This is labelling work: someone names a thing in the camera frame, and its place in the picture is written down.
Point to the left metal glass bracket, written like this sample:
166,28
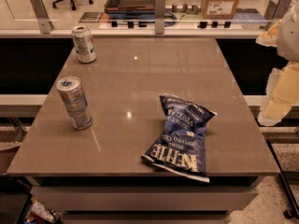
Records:
42,17

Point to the white green 7up can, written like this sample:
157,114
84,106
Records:
83,42

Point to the middle metal glass bracket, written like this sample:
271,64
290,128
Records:
159,16

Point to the silver blue energy drink can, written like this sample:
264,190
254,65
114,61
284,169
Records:
75,102

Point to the metal glass bracket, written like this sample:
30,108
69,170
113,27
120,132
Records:
275,11
159,16
42,17

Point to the blue Kettle chip bag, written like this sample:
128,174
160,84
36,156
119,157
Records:
180,149

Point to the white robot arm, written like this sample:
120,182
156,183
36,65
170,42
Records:
288,35

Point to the cardboard box with label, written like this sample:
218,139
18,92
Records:
218,9

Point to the right metal glass bracket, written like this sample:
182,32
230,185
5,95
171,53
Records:
275,11

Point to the bin with trash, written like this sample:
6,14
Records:
35,212

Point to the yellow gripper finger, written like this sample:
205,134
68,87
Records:
269,38
282,93

